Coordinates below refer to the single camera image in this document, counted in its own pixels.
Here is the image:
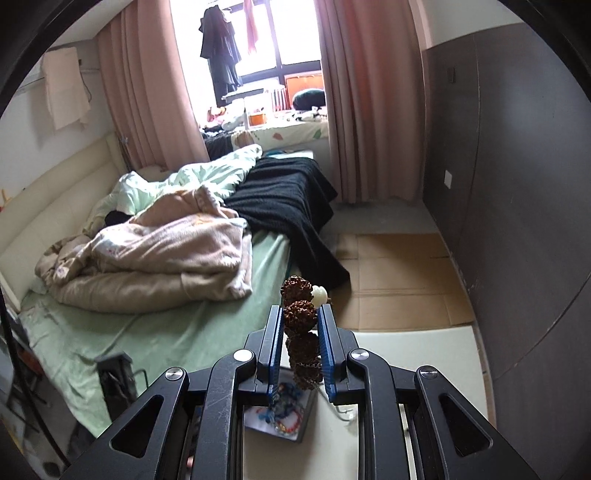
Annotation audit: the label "cream padded headboard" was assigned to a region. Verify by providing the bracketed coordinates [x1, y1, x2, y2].
[1, 133, 127, 312]

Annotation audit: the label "brown rudraksha bead bracelet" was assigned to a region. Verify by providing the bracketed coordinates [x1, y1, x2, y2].
[279, 274, 332, 392]

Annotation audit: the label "blue bead bracelet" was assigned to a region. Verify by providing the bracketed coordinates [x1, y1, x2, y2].
[256, 381, 306, 423]

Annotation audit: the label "pink beige blanket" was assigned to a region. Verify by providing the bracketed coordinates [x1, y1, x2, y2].
[35, 184, 252, 314]

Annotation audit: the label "cluttered window sill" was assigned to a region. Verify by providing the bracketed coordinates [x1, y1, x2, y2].
[200, 72, 329, 157]

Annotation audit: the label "thin silver bangle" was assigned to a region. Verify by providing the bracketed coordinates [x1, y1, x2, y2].
[315, 386, 359, 423]

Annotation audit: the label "pink curtain right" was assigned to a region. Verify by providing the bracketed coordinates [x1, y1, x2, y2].
[315, 1, 425, 204]

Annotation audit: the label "dark hanging clothes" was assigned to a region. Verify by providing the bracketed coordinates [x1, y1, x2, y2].
[199, 5, 242, 107]

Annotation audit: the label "mint patterned quilt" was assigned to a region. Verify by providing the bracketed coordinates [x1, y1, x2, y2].
[81, 144, 263, 237]

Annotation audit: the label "black jewelry box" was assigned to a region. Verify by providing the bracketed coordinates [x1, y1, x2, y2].
[243, 367, 317, 443]

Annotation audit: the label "white wall socket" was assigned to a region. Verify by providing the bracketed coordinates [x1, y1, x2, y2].
[444, 170, 453, 189]

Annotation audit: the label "pink curtain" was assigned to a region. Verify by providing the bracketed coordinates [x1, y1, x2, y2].
[97, 1, 209, 171]
[315, 1, 425, 204]

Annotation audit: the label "black knit blanket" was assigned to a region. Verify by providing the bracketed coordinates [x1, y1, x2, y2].
[224, 156, 349, 291]

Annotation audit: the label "cardboard floor sheet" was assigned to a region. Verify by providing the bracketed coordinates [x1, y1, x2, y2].
[331, 233, 476, 332]

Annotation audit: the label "beige cloth on wall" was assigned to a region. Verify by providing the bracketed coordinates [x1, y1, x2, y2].
[41, 47, 90, 130]

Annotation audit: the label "pink curtain left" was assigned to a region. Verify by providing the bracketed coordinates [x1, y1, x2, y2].
[97, 1, 209, 171]

